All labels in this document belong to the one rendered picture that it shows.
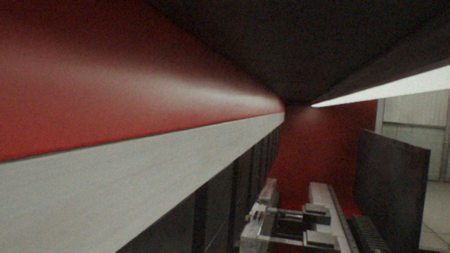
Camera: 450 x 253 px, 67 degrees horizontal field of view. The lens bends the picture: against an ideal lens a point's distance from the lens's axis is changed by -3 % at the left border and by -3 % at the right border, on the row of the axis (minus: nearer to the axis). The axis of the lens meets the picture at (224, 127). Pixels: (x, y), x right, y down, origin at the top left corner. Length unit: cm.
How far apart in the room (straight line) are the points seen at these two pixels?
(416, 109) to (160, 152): 886
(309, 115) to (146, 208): 207
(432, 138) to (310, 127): 708
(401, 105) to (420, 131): 75
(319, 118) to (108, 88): 213
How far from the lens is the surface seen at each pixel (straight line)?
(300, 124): 227
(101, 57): 17
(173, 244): 30
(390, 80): 29
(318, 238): 114
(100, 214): 18
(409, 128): 903
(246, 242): 127
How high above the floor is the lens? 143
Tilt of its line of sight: 4 degrees down
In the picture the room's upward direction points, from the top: 4 degrees clockwise
